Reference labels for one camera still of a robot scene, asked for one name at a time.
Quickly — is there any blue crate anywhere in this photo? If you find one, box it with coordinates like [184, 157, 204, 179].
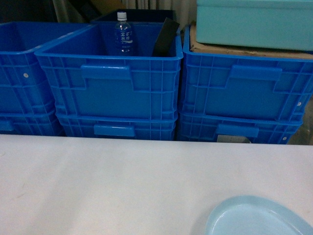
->
[35, 22, 183, 122]
[0, 111, 66, 136]
[56, 114, 176, 141]
[0, 22, 86, 116]
[177, 113, 303, 144]
[180, 26, 313, 121]

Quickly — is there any blue crate right bottom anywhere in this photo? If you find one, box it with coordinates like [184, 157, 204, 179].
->
[177, 113, 303, 144]

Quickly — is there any blue crate left top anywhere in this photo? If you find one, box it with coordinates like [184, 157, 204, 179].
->
[0, 22, 86, 116]

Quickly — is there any blue crate centre top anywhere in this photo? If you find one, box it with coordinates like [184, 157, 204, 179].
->
[35, 22, 183, 122]

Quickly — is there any light blue oval tray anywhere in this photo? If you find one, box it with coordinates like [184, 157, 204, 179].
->
[204, 195, 313, 235]

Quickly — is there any clear plastic water bottle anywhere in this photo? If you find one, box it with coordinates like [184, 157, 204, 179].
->
[114, 11, 134, 56]

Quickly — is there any teal foam box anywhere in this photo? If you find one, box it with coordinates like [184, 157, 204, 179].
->
[196, 0, 313, 51]

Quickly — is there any blue crate centre bottom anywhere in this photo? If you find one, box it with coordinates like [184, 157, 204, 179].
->
[56, 114, 176, 141]

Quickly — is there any blue crate right top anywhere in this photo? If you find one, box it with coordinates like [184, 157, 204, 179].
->
[180, 26, 313, 121]

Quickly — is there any black flat board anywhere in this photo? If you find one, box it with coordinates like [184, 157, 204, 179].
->
[152, 18, 179, 57]

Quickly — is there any blue crate left bottom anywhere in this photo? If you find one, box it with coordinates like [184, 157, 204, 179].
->
[0, 111, 66, 136]

